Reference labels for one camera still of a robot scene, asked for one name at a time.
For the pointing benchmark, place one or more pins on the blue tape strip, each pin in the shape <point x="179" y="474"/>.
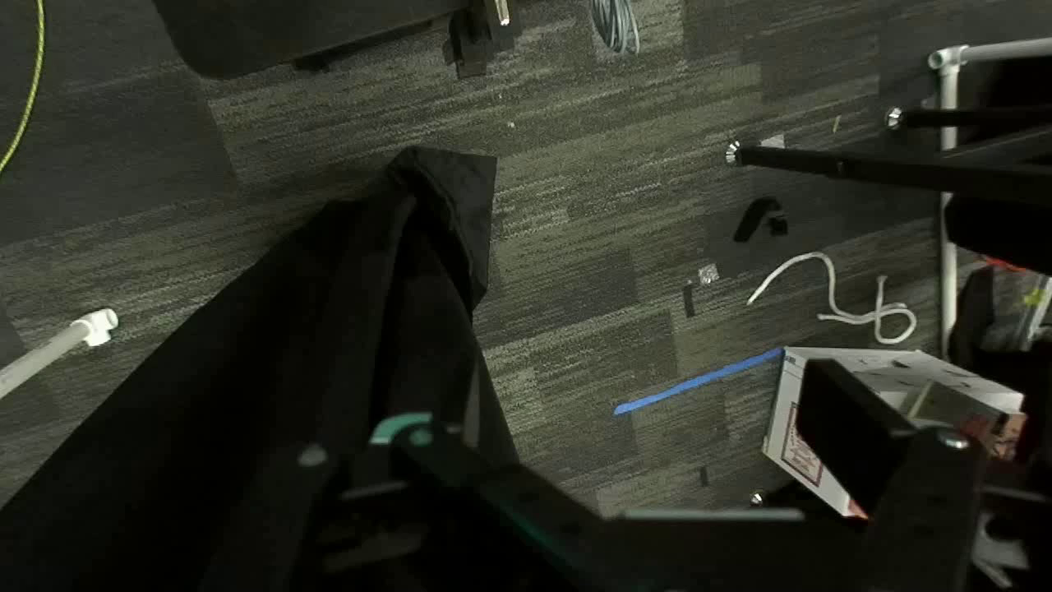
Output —
<point x="699" y="382"/>

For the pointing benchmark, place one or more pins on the black stand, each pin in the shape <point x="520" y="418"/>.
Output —
<point x="904" y="168"/>

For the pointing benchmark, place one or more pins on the white pipe frame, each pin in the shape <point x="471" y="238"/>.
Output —
<point x="949" y="205"/>

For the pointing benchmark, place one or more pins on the small black clip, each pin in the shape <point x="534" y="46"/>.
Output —
<point x="756" y="218"/>

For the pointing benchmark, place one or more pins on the white cardboard box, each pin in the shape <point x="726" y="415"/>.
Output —
<point x="879" y="374"/>

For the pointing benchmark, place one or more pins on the white plastic pipe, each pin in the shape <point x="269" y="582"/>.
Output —
<point x="49" y="349"/>

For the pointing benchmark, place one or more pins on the black curtain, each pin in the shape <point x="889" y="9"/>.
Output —
<point x="271" y="362"/>

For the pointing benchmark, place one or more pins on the black chair base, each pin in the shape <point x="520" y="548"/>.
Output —
<point x="312" y="29"/>

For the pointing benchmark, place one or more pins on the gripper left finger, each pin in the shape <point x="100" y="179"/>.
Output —
<point x="493" y="510"/>

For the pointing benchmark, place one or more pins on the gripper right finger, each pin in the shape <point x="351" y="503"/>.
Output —
<point x="920" y="493"/>

